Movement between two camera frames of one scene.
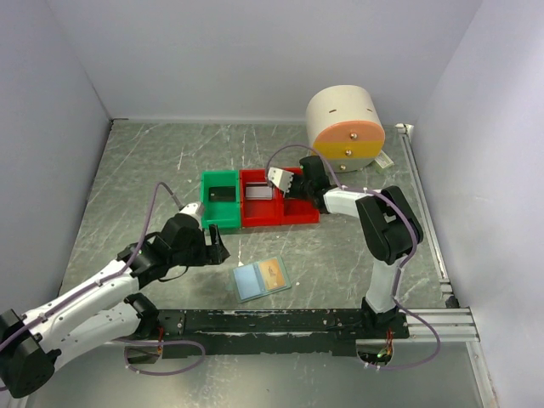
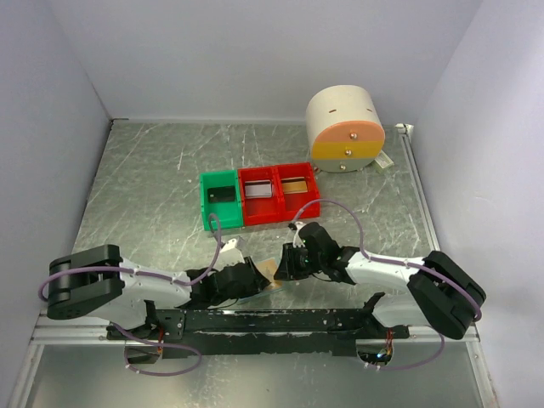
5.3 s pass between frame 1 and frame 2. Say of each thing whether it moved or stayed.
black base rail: stayed
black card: stayed
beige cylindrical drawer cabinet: stayed
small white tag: stayed
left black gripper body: moved
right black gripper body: moved
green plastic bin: stayed
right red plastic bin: stayed
